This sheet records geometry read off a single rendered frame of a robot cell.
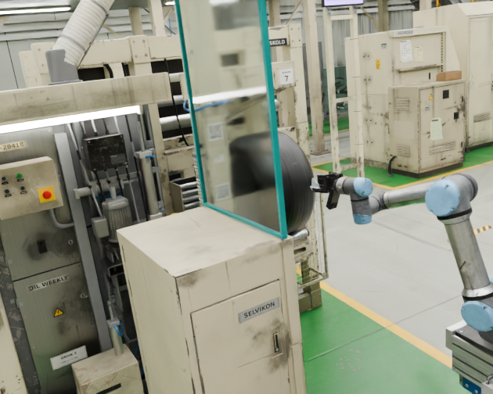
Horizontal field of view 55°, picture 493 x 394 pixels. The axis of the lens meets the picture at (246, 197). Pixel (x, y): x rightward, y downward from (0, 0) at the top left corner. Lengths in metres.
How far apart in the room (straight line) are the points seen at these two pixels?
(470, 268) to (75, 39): 1.83
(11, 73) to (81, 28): 8.79
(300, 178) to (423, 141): 4.73
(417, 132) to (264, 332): 5.54
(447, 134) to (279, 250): 5.90
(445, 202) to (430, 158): 5.34
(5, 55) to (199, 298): 9.99
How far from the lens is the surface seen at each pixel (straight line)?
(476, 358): 2.13
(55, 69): 2.31
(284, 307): 1.56
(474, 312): 1.84
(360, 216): 2.00
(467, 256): 1.80
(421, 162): 6.94
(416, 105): 6.79
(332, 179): 2.09
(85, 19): 2.34
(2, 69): 11.08
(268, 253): 1.45
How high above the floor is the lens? 1.80
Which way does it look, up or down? 16 degrees down
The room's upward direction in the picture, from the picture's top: 7 degrees counter-clockwise
